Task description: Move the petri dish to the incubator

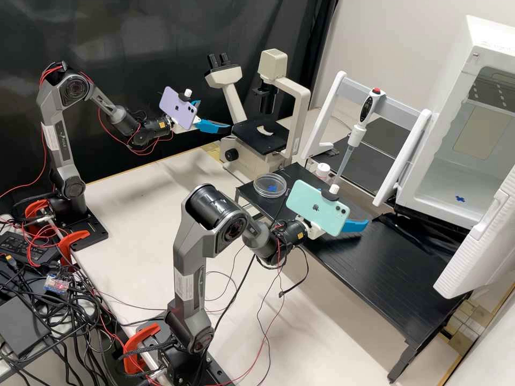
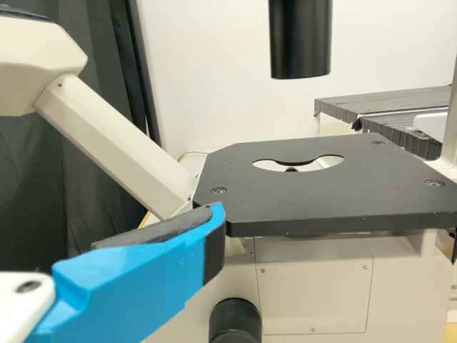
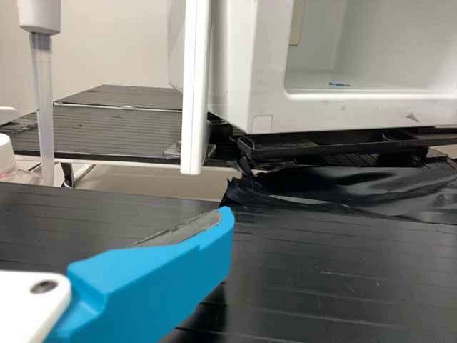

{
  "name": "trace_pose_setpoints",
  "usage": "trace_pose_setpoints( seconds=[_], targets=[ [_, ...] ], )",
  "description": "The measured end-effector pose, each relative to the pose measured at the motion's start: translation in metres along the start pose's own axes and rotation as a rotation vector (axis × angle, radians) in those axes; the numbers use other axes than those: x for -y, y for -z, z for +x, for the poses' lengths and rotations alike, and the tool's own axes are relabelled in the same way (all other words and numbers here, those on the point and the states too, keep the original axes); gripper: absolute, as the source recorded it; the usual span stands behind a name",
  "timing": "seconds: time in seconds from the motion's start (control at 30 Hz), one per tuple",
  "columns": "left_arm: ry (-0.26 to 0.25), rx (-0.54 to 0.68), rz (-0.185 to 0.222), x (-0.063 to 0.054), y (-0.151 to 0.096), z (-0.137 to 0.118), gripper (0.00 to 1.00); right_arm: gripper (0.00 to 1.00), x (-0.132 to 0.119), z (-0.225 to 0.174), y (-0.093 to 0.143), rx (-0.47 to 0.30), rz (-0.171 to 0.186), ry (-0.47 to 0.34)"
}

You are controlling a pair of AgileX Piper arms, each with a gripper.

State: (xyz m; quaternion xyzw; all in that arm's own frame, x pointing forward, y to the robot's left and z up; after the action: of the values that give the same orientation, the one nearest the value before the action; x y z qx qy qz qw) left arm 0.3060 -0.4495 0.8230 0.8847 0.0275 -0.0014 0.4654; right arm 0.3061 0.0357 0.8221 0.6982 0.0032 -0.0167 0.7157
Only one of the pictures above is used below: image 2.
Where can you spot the black platform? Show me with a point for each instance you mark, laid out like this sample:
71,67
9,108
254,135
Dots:
385,96
400,137

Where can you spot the cream microscope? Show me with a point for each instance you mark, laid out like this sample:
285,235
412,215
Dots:
321,186

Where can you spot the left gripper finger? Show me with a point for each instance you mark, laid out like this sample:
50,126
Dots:
135,278

